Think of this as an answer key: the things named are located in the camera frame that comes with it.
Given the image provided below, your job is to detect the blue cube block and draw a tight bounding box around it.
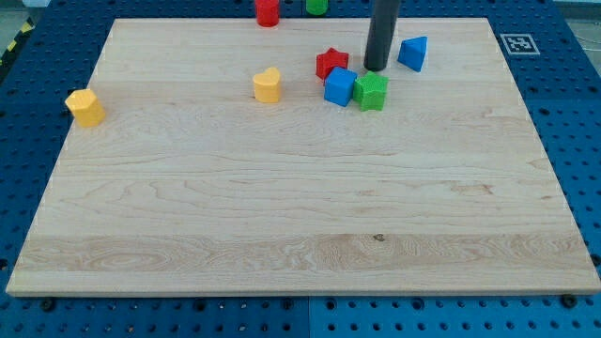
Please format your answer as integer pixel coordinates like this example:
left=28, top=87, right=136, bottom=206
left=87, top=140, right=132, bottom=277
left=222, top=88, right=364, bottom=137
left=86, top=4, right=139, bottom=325
left=324, top=67, right=358, bottom=107

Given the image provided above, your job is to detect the green star block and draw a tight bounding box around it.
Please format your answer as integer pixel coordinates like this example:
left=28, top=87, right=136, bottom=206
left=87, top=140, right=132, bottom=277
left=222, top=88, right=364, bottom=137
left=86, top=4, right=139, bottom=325
left=353, top=70, right=389, bottom=112

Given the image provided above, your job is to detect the red star block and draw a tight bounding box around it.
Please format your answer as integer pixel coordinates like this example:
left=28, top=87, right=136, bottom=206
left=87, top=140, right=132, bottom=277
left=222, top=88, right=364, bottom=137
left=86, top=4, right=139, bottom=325
left=316, top=47, right=349, bottom=84

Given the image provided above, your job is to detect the light wooden board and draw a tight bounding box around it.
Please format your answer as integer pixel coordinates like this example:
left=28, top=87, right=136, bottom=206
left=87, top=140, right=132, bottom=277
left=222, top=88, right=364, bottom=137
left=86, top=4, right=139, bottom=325
left=7, top=18, right=600, bottom=297

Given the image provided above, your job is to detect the yellow heart block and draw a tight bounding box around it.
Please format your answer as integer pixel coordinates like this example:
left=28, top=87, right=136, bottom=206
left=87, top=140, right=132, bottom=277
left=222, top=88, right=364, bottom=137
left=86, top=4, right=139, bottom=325
left=253, top=67, right=281, bottom=103

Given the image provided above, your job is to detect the red cylinder block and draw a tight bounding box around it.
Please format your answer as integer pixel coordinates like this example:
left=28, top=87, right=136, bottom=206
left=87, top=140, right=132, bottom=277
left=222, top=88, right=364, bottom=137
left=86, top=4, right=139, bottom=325
left=254, top=0, right=280, bottom=27

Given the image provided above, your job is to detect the blue triangular prism block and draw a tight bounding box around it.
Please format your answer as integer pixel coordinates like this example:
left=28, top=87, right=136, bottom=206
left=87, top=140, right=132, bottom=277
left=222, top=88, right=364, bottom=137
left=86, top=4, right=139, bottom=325
left=397, top=36, right=428, bottom=72

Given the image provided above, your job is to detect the green cylinder block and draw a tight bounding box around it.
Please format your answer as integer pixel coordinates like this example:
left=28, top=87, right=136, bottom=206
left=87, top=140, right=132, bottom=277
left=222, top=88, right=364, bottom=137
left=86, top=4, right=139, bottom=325
left=305, top=0, right=329, bottom=16

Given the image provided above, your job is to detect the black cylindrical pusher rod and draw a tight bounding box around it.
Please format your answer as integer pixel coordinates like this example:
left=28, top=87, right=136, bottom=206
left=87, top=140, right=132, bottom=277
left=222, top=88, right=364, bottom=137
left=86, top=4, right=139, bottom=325
left=363, top=0, right=401, bottom=71

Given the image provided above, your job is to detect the yellow hexagon block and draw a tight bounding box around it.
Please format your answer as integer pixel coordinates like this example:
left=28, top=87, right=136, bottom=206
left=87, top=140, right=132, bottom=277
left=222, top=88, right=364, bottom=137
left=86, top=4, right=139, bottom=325
left=65, top=89, right=106, bottom=128

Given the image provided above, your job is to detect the white fiducial marker tag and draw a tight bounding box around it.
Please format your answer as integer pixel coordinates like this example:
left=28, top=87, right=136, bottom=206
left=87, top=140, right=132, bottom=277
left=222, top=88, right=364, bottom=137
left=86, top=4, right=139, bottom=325
left=501, top=33, right=540, bottom=55

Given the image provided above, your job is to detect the yellow black hazard tape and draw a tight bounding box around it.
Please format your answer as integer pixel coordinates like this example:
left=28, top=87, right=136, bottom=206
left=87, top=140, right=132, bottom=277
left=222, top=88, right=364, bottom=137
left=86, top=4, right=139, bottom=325
left=1, top=17, right=36, bottom=69

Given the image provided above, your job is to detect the pale blue object corner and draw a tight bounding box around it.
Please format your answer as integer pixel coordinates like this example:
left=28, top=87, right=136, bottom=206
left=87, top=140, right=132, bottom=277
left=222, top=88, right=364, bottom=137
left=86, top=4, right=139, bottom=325
left=22, top=0, right=51, bottom=8

